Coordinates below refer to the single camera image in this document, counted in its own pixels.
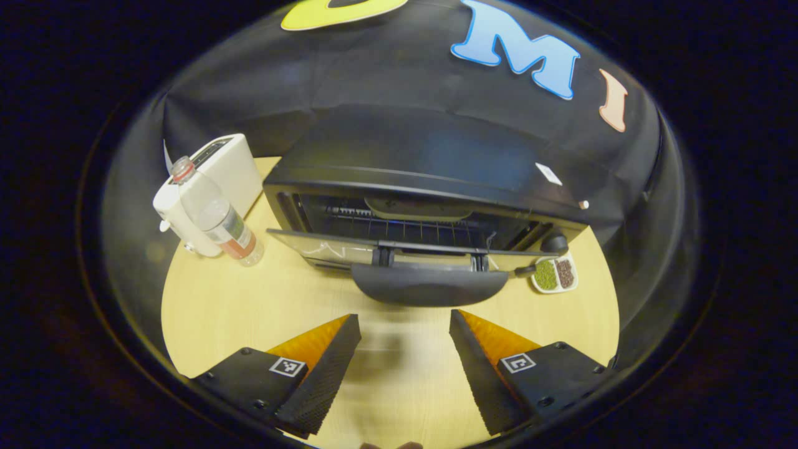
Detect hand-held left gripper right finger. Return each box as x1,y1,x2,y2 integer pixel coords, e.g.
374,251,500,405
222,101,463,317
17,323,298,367
449,309,615,437

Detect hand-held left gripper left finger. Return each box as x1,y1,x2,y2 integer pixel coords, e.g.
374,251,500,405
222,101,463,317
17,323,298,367
190,314,362,437

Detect pale square plate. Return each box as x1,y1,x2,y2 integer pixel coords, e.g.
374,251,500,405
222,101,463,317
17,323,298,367
363,197,473,223

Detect black electric oven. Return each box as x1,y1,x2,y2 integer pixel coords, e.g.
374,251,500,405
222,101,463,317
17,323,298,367
262,103,590,308

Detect white divided bean dish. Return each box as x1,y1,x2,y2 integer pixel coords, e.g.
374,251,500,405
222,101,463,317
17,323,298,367
529,252,580,294

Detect clear plastic water bottle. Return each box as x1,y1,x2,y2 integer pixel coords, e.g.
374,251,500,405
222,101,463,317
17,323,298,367
170,156,265,268

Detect white toaster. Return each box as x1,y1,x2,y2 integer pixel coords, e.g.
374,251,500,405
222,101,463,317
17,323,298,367
152,133,264,258

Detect black backdrop cloth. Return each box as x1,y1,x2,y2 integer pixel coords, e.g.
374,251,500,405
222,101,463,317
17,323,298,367
100,0,686,375

